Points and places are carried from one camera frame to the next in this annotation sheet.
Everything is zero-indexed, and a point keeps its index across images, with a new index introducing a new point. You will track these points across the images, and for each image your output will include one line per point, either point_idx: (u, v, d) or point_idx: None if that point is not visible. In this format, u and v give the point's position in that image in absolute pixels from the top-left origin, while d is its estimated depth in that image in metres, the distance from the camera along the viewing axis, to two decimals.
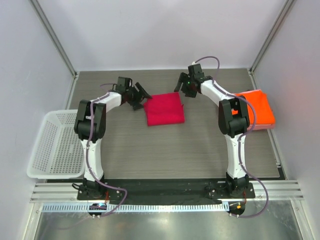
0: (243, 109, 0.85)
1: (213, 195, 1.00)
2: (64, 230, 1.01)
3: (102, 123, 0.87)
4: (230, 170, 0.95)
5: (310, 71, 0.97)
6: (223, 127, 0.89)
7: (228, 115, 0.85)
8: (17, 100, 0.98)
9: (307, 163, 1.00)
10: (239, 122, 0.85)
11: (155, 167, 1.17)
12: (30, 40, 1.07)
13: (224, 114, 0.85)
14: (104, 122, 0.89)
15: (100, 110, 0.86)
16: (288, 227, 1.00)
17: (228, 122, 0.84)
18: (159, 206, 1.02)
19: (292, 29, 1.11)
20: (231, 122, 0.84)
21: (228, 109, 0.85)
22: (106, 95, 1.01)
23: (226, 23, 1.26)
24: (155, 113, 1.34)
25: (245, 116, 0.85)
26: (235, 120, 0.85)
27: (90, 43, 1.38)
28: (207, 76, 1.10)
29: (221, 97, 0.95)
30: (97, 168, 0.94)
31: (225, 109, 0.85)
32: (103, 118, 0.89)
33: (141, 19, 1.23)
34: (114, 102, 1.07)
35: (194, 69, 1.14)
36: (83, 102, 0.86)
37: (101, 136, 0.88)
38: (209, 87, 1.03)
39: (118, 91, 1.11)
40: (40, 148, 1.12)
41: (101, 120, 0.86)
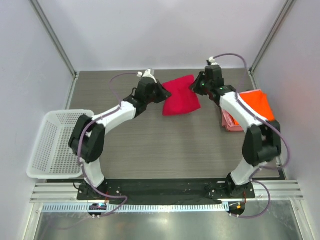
0: (275, 136, 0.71)
1: (213, 195, 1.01)
2: (64, 230, 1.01)
3: (96, 145, 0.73)
4: (235, 176, 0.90)
5: (310, 71, 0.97)
6: (248, 153, 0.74)
7: (258, 145, 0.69)
8: (16, 100, 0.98)
9: (306, 163, 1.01)
10: (270, 153, 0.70)
11: (155, 167, 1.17)
12: (30, 40, 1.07)
13: (253, 142, 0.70)
14: (101, 145, 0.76)
15: (98, 132, 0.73)
16: (288, 227, 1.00)
17: (257, 152, 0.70)
18: (159, 206, 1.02)
19: (292, 30, 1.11)
20: (260, 152, 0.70)
21: (259, 138, 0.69)
22: (114, 110, 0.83)
23: (226, 23, 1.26)
24: (171, 103, 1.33)
25: (277, 145, 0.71)
26: (266, 150, 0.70)
27: (90, 44, 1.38)
28: (228, 87, 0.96)
29: (250, 119, 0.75)
30: (96, 178, 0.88)
31: (255, 136, 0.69)
32: (100, 141, 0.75)
33: (141, 20, 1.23)
34: (126, 117, 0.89)
35: (214, 75, 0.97)
36: (83, 118, 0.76)
37: (95, 158, 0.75)
38: (232, 102, 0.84)
39: (137, 100, 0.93)
40: (40, 148, 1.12)
41: (96, 142, 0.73)
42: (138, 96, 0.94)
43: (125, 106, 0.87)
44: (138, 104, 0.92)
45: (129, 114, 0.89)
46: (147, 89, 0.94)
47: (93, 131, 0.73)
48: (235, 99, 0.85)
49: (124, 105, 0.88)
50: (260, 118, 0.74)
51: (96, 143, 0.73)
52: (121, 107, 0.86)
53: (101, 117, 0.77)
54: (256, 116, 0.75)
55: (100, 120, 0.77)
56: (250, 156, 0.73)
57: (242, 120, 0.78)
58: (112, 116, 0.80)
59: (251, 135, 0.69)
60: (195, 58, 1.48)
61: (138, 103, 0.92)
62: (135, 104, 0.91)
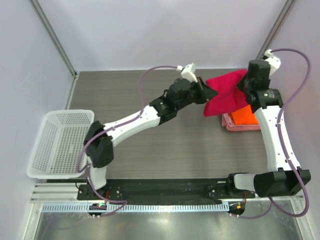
0: (295, 187, 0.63)
1: (213, 195, 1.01)
2: (64, 230, 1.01)
3: (101, 156, 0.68)
4: (237, 180, 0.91)
5: (311, 71, 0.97)
6: (259, 182, 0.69)
7: (273, 189, 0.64)
8: (17, 100, 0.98)
9: (306, 163, 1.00)
10: (281, 195, 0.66)
11: (155, 166, 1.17)
12: (30, 40, 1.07)
13: (269, 186, 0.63)
14: (109, 154, 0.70)
15: (104, 144, 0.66)
16: (288, 227, 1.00)
17: (268, 193, 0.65)
18: (159, 206, 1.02)
19: (293, 29, 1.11)
20: (271, 193, 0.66)
21: (278, 185, 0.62)
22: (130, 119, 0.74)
23: (226, 23, 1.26)
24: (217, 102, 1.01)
25: (294, 192, 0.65)
26: (279, 192, 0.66)
27: (90, 44, 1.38)
28: (275, 96, 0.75)
29: (278, 159, 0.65)
30: (98, 180, 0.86)
31: (275, 184, 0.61)
32: (108, 152, 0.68)
33: (141, 20, 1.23)
34: (146, 125, 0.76)
35: (258, 74, 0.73)
36: (96, 124, 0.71)
37: (101, 165, 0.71)
38: (270, 125, 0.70)
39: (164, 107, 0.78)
40: (40, 148, 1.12)
41: (102, 154, 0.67)
42: (168, 101, 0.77)
43: (146, 113, 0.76)
44: (165, 112, 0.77)
45: (151, 121, 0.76)
46: (180, 96, 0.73)
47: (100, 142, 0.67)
48: (275, 120, 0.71)
49: (145, 111, 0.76)
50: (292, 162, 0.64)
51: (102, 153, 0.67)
52: (141, 115, 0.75)
53: (112, 128, 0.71)
54: (289, 160, 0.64)
55: (111, 130, 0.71)
56: (260, 187, 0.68)
57: (270, 150, 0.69)
58: (126, 127, 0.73)
59: (272, 182, 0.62)
60: (195, 58, 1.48)
61: (165, 110, 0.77)
62: (161, 111, 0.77)
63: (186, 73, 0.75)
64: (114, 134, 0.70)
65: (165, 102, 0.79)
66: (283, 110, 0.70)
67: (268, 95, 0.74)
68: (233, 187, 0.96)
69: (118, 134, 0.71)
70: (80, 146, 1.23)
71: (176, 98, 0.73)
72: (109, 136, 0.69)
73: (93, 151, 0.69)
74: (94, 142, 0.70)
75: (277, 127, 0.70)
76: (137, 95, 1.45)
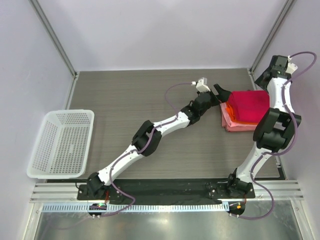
0: (288, 130, 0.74)
1: (213, 195, 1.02)
2: (64, 230, 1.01)
3: (154, 145, 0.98)
4: (239, 168, 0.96)
5: (311, 71, 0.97)
6: (255, 133, 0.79)
7: (269, 126, 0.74)
8: (17, 100, 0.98)
9: (306, 163, 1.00)
10: (275, 140, 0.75)
11: (155, 166, 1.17)
12: (30, 39, 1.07)
13: (265, 123, 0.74)
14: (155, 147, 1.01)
15: (157, 137, 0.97)
16: (288, 227, 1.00)
17: (264, 133, 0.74)
18: (159, 206, 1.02)
19: (293, 29, 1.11)
20: (267, 134, 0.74)
21: (273, 122, 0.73)
22: (170, 121, 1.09)
23: (226, 23, 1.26)
24: (245, 110, 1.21)
25: (287, 137, 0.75)
26: (274, 135, 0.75)
27: (91, 44, 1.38)
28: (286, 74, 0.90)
29: (278, 105, 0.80)
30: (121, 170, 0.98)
31: (271, 117, 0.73)
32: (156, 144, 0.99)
33: (141, 20, 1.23)
34: (179, 126, 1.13)
35: (277, 59, 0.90)
36: (148, 124, 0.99)
37: (146, 154, 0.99)
38: (278, 85, 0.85)
39: (192, 113, 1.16)
40: (40, 147, 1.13)
41: (155, 144, 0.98)
42: (194, 109, 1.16)
43: (180, 117, 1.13)
44: (192, 117, 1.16)
45: (183, 123, 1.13)
46: (202, 105, 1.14)
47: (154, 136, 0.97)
48: (282, 84, 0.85)
49: (180, 116, 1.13)
50: (287, 107, 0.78)
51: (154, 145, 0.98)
52: (178, 118, 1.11)
53: (160, 125, 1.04)
54: (285, 105, 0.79)
55: (159, 127, 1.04)
56: (257, 133, 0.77)
57: (273, 102, 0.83)
58: (169, 126, 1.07)
59: (268, 116, 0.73)
60: (195, 58, 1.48)
61: (192, 115, 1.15)
62: (190, 116, 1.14)
63: (200, 86, 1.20)
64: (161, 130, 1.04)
65: (191, 109, 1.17)
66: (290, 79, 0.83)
67: (280, 73, 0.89)
68: (232, 184, 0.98)
69: (164, 130, 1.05)
70: (81, 146, 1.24)
71: (199, 106, 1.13)
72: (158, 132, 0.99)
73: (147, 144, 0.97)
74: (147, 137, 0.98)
75: (281, 89, 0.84)
76: (137, 95, 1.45)
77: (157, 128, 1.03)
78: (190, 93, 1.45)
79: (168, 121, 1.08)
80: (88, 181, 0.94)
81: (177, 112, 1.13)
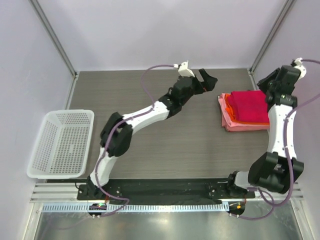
0: (288, 177, 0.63)
1: (213, 195, 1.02)
2: (64, 230, 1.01)
3: (121, 144, 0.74)
4: (239, 176, 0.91)
5: (312, 71, 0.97)
6: (250, 172, 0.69)
7: (265, 172, 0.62)
8: (17, 100, 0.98)
9: (307, 163, 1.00)
10: (272, 185, 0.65)
11: (155, 166, 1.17)
12: (30, 39, 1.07)
13: (261, 168, 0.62)
14: (128, 144, 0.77)
15: (125, 132, 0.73)
16: (288, 227, 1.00)
17: (259, 178, 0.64)
18: (159, 206, 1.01)
19: (293, 29, 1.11)
20: (263, 179, 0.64)
21: (270, 168, 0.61)
22: (146, 112, 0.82)
23: (226, 23, 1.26)
24: (246, 110, 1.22)
25: (286, 184, 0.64)
26: (271, 180, 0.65)
27: (90, 44, 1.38)
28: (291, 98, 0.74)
29: (276, 146, 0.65)
30: (105, 174, 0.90)
31: (267, 164, 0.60)
32: (127, 142, 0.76)
33: (142, 20, 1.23)
34: (158, 118, 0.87)
35: (284, 77, 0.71)
36: (115, 116, 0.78)
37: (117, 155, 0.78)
38: (279, 118, 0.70)
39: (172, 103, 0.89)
40: (40, 147, 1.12)
41: (121, 142, 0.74)
42: (174, 97, 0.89)
43: (157, 107, 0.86)
44: (172, 107, 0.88)
45: (162, 114, 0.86)
46: (182, 91, 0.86)
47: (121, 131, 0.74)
48: (285, 115, 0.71)
49: (156, 105, 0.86)
50: (288, 151, 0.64)
51: (122, 142, 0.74)
52: (154, 108, 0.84)
53: (131, 118, 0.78)
54: (285, 147, 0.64)
55: (130, 120, 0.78)
56: (252, 175, 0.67)
57: (271, 139, 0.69)
58: (143, 118, 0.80)
59: (264, 162, 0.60)
60: (195, 57, 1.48)
61: (172, 106, 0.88)
62: (169, 106, 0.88)
63: (182, 70, 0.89)
64: (133, 124, 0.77)
65: (171, 98, 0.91)
66: (295, 109, 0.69)
67: (285, 97, 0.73)
68: (232, 184, 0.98)
69: (136, 124, 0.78)
70: (80, 146, 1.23)
71: (180, 93, 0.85)
72: (129, 125, 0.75)
73: (114, 142, 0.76)
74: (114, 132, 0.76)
75: (284, 122, 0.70)
76: (137, 95, 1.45)
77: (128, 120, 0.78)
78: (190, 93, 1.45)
79: (142, 113, 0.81)
80: (87, 184, 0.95)
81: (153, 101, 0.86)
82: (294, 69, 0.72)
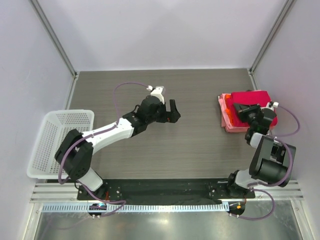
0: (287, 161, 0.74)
1: (213, 195, 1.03)
2: (64, 230, 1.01)
3: (80, 163, 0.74)
4: (239, 177, 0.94)
5: (311, 71, 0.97)
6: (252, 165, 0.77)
7: (265, 154, 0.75)
8: (17, 100, 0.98)
9: (307, 162, 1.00)
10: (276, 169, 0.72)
11: (155, 166, 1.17)
12: (30, 39, 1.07)
13: (261, 150, 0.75)
14: (87, 165, 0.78)
15: (83, 151, 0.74)
16: (288, 227, 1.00)
17: (262, 161, 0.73)
18: (159, 206, 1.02)
19: (293, 29, 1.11)
20: (266, 161, 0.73)
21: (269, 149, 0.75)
22: (105, 129, 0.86)
23: (226, 23, 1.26)
24: None
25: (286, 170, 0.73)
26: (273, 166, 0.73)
27: (90, 43, 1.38)
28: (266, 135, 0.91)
29: None
30: (92, 183, 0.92)
31: (265, 143, 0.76)
32: (86, 160, 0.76)
33: (141, 20, 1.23)
34: (121, 135, 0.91)
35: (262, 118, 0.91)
36: (73, 133, 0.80)
37: (76, 175, 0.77)
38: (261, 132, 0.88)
39: (137, 120, 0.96)
40: (40, 147, 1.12)
41: (79, 161, 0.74)
42: (140, 115, 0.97)
43: (121, 124, 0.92)
44: (138, 123, 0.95)
45: (126, 131, 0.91)
46: (150, 109, 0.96)
47: (80, 148, 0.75)
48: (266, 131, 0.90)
49: (120, 122, 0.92)
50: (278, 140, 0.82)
51: (81, 161, 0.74)
52: (117, 125, 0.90)
53: (91, 135, 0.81)
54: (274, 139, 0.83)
55: (90, 137, 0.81)
56: (254, 163, 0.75)
57: None
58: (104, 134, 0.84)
59: (262, 142, 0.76)
60: (195, 57, 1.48)
61: (137, 122, 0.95)
62: (134, 123, 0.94)
63: (155, 94, 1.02)
64: (93, 141, 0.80)
65: (136, 116, 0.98)
66: None
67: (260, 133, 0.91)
68: (232, 184, 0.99)
69: (97, 141, 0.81)
70: None
71: (147, 110, 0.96)
72: (89, 143, 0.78)
73: (70, 161, 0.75)
74: (72, 151, 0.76)
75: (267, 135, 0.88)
76: (137, 95, 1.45)
77: (87, 138, 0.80)
78: (190, 93, 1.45)
79: (103, 132, 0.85)
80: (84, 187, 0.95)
81: (118, 119, 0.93)
82: (271, 114, 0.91)
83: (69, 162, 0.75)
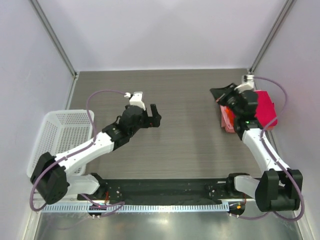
0: (294, 189, 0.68)
1: (213, 195, 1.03)
2: (64, 230, 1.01)
3: (53, 188, 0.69)
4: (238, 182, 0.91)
5: (312, 71, 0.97)
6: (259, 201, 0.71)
7: (273, 195, 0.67)
8: (17, 100, 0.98)
9: (307, 163, 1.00)
10: (285, 204, 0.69)
11: (155, 167, 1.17)
12: (30, 39, 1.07)
13: (269, 191, 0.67)
14: (63, 188, 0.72)
15: (55, 176, 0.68)
16: (288, 227, 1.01)
17: (271, 202, 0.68)
18: (159, 206, 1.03)
19: (293, 29, 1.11)
20: (275, 201, 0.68)
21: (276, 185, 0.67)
22: (80, 148, 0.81)
23: (226, 23, 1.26)
24: None
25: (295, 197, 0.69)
26: (280, 197, 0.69)
27: (90, 44, 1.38)
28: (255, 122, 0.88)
29: (269, 163, 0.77)
30: (88, 188, 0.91)
31: (272, 183, 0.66)
32: (61, 184, 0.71)
33: (141, 20, 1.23)
34: (101, 151, 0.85)
35: (245, 107, 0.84)
36: (46, 156, 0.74)
37: (51, 200, 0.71)
38: (255, 140, 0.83)
39: (119, 132, 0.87)
40: (40, 148, 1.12)
41: (52, 186, 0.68)
42: (121, 126, 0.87)
43: (99, 139, 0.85)
44: (119, 137, 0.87)
45: (105, 147, 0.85)
46: (132, 120, 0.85)
47: (52, 173, 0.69)
48: (258, 136, 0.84)
49: (98, 137, 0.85)
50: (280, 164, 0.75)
51: (54, 187, 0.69)
52: (95, 142, 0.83)
53: (64, 157, 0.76)
54: (276, 162, 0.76)
55: (63, 160, 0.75)
56: (263, 202, 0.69)
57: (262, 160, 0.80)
58: (80, 155, 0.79)
59: (268, 182, 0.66)
60: (195, 57, 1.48)
61: (118, 135, 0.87)
62: (115, 136, 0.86)
63: (135, 102, 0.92)
64: (66, 165, 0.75)
65: (118, 127, 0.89)
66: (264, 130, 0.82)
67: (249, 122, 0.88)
68: (232, 188, 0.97)
69: (71, 164, 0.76)
70: None
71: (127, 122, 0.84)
72: (61, 167, 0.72)
73: (44, 186, 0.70)
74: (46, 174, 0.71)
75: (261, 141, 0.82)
76: None
77: (61, 162, 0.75)
78: (190, 93, 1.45)
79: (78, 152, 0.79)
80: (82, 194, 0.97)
81: (95, 134, 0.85)
82: (252, 97, 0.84)
83: (43, 185, 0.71)
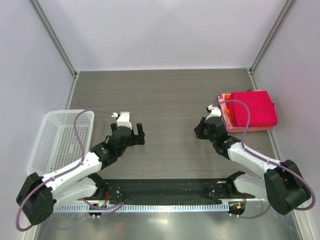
0: (298, 179, 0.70)
1: (213, 195, 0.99)
2: (64, 230, 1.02)
3: (39, 210, 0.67)
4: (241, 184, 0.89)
5: (311, 71, 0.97)
6: (278, 206, 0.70)
7: (285, 192, 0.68)
8: (17, 100, 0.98)
9: (307, 163, 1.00)
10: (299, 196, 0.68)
11: (155, 167, 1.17)
12: (30, 39, 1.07)
13: (279, 190, 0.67)
14: (49, 208, 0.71)
15: (42, 197, 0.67)
16: (288, 227, 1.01)
17: (287, 200, 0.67)
18: (159, 206, 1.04)
19: (293, 29, 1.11)
20: (289, 198, 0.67)
21: (280, 182, 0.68)
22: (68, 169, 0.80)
23: (226, 23, 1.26)
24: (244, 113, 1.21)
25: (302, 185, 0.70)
26: (291, 192, 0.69)
27: (90, 43, 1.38)
28: (232, 138, 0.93)
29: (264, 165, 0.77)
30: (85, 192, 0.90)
31: (276, 181, 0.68)
32: (47, 206, 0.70)
33: (141, 20, 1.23)
34: (89, 172, 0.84)
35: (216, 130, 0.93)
36: (33, 177, 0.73)
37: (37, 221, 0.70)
38: (241, 153, 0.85)
39: (107, 152, 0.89)
40: (40, 148, 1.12)
41: (38, 208, 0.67)
42: (110, 146, 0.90)
43: (87, 159, 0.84)
44: (107, 156, 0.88)
45: (93, 167, 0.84)
46: (121, 140, 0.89)
47: (39, 194, 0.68)
48: (241, 147, 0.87)
49: (86, 158, 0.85)
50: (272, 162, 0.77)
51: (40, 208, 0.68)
52: (83, 162, 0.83)
53: (52, 178, 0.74)
54: (268, 161, 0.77)
55: (50, 181, 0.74)
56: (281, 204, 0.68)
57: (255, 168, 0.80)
58: (67, 176, 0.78)
59: (272, 182, 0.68)
60: (195, 57, 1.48)
61: (107, 155, 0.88)
62: (103, 156, 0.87)
63: (123, 121, 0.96)
64: (53, 185, 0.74)
65: (106, 146, 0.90)
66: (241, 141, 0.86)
67: (227, 141, 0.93)
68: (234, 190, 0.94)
69: (58, 184, 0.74)
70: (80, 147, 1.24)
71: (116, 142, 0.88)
72: (48, 188, 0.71)
73: (29, 207, 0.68)
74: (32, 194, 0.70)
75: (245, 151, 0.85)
76: (136, 95, 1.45)
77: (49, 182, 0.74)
78: (190, 93, 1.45)
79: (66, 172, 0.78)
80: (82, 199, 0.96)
81: (83, 154, 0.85)
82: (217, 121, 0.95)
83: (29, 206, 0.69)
